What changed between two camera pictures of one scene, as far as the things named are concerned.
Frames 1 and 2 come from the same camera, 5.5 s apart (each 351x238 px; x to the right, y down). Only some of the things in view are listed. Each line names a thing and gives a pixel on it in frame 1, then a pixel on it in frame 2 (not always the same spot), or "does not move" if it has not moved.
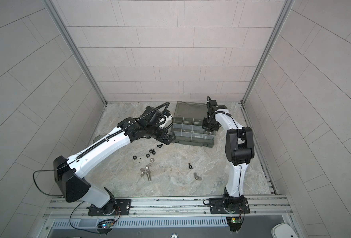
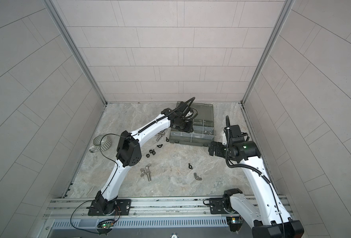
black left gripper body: [155, 132] to [185, 126]
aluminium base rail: [72, 208] does not move
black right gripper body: [210, 124] to [221, 149]
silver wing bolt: [146, 171] does not move
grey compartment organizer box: [187, 124] does not move
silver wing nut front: [197, 177] does not move
